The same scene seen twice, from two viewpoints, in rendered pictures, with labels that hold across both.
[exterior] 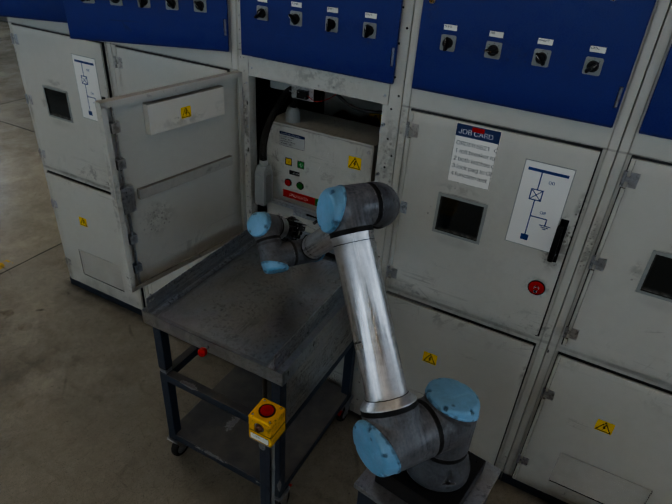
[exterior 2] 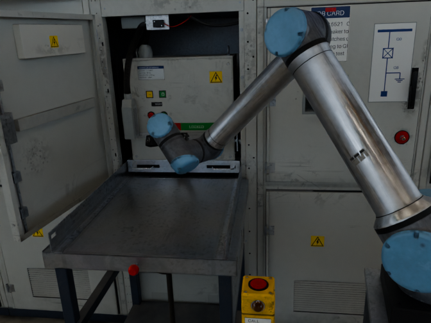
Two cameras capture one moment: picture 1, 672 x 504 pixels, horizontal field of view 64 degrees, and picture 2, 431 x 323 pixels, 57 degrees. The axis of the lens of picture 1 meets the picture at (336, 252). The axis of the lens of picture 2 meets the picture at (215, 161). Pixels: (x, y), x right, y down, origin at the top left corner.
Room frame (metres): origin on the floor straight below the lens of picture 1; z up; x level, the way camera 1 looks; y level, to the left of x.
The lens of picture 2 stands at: (0.31, 0.51, 1.49)
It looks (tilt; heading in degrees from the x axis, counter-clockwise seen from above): 18 degrees down; 342
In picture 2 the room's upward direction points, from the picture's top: 2 degrees counter-clockwise
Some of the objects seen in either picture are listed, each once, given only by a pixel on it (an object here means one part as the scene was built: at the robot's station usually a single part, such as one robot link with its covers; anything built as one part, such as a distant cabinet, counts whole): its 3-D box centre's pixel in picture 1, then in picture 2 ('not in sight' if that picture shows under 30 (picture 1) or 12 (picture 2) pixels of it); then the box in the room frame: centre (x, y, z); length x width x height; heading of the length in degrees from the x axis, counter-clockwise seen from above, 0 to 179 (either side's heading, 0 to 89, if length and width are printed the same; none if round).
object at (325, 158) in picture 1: (315, 188); (179, 113); (2.06, 0.11, 1.15); 0.48 x 0.01 x 0.48; 64
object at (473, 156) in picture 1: (473, 157); (329, 34); (1.72, -0.44, 1.47); 0.15 x 0.01 x 0.21; 64
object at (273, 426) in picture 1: (267, 422); (258, 301); (1.07, 0.17, 0.85); 0.08 x 0.08 x 0.10; 64
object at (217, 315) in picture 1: (263, 297); (164, 215); (1.72, 0.27, 0.82); 0.68 x 0.62 x 0.06; 154
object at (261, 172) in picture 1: (264, 183); (130, 118); (2.09, 0.32, 1.14); 0.08 x 0.05 x 0.17; 154
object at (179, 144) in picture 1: (183, 178); (56, 115); (1.94, 0.62, 1.21); 0.63 x 0.07 x 0.74; 145
